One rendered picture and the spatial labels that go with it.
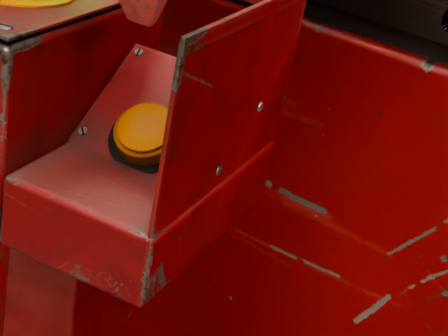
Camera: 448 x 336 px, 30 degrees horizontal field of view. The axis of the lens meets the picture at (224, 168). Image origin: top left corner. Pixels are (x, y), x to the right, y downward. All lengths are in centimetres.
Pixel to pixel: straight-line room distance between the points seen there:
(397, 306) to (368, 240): 5
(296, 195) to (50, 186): 24
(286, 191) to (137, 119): 18
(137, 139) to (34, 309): 15
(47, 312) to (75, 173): 13
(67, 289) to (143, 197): 11
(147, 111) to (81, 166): 5
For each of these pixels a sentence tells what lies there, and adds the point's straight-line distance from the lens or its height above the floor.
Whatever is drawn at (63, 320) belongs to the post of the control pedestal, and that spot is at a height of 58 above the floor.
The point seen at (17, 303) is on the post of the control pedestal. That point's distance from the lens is 57.
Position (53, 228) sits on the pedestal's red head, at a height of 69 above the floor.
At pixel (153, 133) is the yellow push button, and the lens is 47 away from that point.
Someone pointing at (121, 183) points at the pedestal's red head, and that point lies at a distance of 46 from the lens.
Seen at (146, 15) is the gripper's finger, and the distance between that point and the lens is 42.
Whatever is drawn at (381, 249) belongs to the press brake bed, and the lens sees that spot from 61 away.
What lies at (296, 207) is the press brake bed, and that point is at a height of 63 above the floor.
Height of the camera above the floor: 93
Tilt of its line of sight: 27 degrees down
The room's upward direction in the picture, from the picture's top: 11 degrees clockwise
